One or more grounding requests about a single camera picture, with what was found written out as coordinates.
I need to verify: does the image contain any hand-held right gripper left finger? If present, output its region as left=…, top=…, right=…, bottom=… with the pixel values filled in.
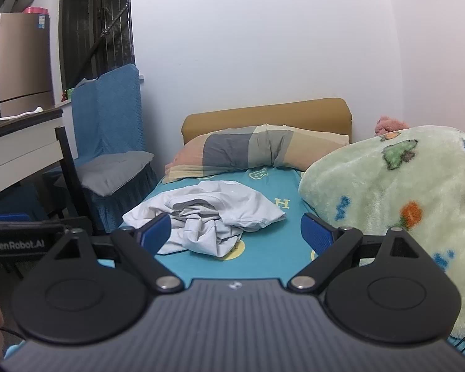
left=42, top=213, right=185, bottom=294

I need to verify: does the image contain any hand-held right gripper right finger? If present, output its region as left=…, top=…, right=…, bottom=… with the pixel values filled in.
left=287, top=213, right=432, bottom=294

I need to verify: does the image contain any white shirt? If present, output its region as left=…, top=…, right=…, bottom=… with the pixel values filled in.
left=122, top=180, right=287, bottom=258

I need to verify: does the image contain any teal printed bed sheet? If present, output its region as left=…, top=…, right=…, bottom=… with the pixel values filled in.
left=2, top=167, right=465, bottom=361

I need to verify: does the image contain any grey cushion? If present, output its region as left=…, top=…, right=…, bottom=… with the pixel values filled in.
left=77, top=150, right=156, bottom=197

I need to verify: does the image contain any white desk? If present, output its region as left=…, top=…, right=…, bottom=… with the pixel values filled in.
left=0, top=106, right=103, bottom=237

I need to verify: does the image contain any green printed fleece blanket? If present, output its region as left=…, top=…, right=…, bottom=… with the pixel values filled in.
left=298, top=125, right=465, bottom=339

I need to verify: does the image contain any patchwork pillow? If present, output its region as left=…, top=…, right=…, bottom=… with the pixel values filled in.
left=165, top=124, right=350, bottom=184

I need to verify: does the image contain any blue covered chair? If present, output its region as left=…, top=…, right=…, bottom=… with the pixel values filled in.
left=42, top=63, right=159, bottom=235

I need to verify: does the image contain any tan padded headboard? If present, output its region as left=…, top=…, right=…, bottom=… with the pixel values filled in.
left=181, top=98, right=352, bottom=146

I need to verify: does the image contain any pink fuzzy blanket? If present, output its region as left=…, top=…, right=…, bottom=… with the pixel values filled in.
left=374, top=115, right=410, bottom=137

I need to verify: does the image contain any beige refrigerator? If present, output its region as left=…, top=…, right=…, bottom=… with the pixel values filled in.
left=0, top=11, right=57, bottom=117

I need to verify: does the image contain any dark window with grille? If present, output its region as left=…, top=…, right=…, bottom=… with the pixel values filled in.
left=58, top=0, right=136, bottom=101

